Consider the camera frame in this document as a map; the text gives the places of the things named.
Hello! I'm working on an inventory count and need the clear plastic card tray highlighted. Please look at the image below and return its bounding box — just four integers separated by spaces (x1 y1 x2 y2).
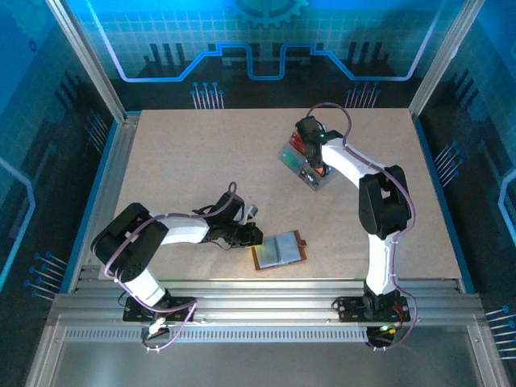
279 128 336 191

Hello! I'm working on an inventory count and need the brown leather card holder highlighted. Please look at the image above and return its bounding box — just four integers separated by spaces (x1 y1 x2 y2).
250 229 308 272

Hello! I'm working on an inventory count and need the teal credit card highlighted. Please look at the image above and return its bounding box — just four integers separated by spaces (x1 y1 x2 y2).
281 144 306 169

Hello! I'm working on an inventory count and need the dark grey credit card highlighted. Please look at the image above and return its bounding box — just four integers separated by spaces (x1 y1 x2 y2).
300 167 324 189

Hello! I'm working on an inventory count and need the slotted metal strip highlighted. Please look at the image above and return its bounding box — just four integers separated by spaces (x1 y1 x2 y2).
64 328 368 343

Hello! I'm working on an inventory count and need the grey metal base panel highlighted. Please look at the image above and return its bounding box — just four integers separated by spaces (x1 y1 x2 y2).
26 322 511 387

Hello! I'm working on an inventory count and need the lit control board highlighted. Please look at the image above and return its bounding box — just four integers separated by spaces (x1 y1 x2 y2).
377 322 404 338

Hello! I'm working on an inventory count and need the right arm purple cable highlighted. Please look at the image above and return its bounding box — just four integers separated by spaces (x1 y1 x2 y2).
304 102 418 352

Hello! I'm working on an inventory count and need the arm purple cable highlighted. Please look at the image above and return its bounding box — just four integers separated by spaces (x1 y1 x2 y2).
103 181 239 354
304 102 418 352

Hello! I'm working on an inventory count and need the aluminium front rail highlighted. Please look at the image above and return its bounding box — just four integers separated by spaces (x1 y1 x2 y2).
47 277 487 327

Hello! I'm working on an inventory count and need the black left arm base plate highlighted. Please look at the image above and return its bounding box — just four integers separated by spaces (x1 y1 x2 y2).
123 296 198 323

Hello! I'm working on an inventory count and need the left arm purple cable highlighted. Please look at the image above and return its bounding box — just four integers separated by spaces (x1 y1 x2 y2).
103 181 239 354

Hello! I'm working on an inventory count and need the white cable connector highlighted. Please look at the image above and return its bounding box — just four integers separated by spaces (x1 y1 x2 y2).
147 318 170 336

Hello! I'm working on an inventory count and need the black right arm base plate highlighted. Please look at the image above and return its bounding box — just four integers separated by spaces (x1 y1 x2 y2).
335 296 416 323

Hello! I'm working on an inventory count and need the aluminium side rail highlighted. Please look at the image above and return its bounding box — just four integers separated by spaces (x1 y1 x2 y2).
68 111 142 293

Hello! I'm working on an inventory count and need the aluminium frame post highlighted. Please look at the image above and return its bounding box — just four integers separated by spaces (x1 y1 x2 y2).
408 0 487 119
44 0 129 122

